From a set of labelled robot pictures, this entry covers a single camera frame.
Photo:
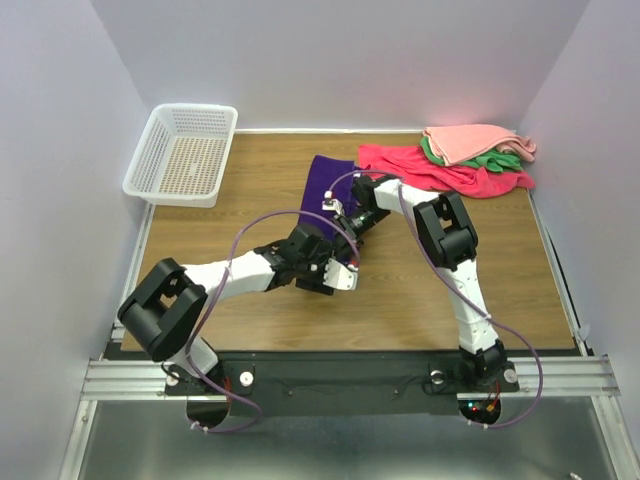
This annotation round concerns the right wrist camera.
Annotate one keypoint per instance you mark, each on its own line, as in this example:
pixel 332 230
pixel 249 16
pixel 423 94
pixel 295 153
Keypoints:
pixel 332 206

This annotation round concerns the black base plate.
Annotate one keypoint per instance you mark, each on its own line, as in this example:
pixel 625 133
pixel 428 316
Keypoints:
pixel 283 384

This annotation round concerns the salmon pink towel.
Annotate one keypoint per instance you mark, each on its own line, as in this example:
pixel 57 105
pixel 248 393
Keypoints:
pixel 461 143

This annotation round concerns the white plastic basket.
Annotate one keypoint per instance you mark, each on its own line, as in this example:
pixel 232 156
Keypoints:
pixel 181 155

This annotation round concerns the green towel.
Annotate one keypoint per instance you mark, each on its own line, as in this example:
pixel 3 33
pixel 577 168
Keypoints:
pixel 492 160

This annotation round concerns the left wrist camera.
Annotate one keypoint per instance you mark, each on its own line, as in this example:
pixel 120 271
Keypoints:
pixel 339 276

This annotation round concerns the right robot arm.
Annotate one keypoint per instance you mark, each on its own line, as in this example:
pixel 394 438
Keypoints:
pixel 448 240

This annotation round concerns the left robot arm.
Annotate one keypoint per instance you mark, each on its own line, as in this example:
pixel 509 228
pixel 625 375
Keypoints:
pixel 162 311

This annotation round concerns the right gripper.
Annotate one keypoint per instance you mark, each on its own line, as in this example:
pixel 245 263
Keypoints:
pixel 345 226

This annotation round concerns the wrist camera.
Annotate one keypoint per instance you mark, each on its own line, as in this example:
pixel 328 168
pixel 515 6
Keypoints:
pixel 339 276
pixel 332 206

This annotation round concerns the hot pink towel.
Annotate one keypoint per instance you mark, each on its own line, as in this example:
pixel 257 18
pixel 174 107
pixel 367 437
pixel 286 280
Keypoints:
pixel 418 171

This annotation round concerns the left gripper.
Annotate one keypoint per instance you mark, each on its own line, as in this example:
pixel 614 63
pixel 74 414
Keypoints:
pixel 324 251

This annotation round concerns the aluminium frame rail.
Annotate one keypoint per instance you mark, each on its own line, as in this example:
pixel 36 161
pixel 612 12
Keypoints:
pixel 145 381

